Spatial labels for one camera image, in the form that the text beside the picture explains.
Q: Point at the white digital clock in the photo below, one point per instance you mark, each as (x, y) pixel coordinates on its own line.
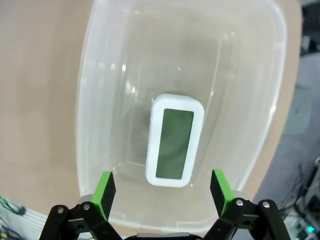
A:
(175, 142)

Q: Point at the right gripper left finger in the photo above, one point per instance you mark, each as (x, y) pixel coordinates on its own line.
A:
(100, 195)

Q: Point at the clear plastic container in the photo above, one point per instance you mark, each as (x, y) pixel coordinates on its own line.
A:
(112, 75)

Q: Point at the equipment with green light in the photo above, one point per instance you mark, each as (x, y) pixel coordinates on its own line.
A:
(310, 228)

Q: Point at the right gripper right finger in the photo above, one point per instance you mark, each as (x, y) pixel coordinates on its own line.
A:
(222, 195)

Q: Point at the black plastic stool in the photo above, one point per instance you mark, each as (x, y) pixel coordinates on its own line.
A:
(311, 30)

